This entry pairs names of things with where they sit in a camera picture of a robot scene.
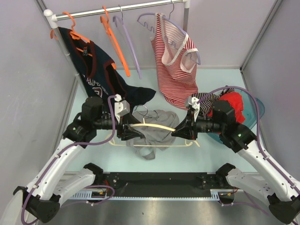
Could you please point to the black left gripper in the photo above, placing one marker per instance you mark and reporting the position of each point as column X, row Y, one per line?
column 128, row 132

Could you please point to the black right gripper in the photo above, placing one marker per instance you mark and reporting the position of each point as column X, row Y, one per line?
column 187, row 128

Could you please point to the cream plastic hanger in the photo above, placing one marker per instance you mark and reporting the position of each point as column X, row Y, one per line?
column 157, row 126

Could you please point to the grey tank top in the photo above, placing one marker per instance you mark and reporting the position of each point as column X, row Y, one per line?
column 144, row 152

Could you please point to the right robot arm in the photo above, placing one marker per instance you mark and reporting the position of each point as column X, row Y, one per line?
column 278, row 190

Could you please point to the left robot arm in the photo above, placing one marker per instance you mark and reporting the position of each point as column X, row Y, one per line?
column 44, row 195

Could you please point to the navy blue tank top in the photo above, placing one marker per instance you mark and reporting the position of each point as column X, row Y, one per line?
column 97, row 74

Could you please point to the red white striped tank top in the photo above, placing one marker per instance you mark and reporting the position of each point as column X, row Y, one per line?
column 176, row 62

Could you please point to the orange hanger with navy top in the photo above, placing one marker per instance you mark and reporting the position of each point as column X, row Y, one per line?
column 74, row 35

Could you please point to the empty orange plastic hanger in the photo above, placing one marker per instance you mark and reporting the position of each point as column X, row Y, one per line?
column 105, row 22

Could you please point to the empty lilac plastic hanger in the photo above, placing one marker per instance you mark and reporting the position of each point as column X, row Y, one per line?
column 118, row 21

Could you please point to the lilac hanger with striped top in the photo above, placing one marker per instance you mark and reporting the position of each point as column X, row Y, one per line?
column 186, row 4

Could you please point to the black white striped garment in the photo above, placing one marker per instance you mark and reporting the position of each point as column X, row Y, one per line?
column 206, row 104

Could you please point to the red garment in basket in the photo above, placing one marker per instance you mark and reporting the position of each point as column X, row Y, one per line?
column 236, row 105

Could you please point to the teal translucent plastic basket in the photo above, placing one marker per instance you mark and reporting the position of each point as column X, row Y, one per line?
column 249, row 113

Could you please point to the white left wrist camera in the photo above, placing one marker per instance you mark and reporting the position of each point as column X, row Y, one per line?
column 121, row 106

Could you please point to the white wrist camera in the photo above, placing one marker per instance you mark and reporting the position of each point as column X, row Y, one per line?
column 121, row 106
column 191, row 104

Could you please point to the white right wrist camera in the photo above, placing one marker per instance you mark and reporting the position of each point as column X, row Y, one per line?
column 191, row 104

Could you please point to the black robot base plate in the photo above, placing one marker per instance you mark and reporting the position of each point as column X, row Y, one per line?
column 162, row 182

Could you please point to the white slotted cable duct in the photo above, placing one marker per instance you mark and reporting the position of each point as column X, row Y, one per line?
column 98, row 195

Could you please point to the metal clothes rail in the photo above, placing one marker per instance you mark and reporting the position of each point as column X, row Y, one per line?
column 52, row 18

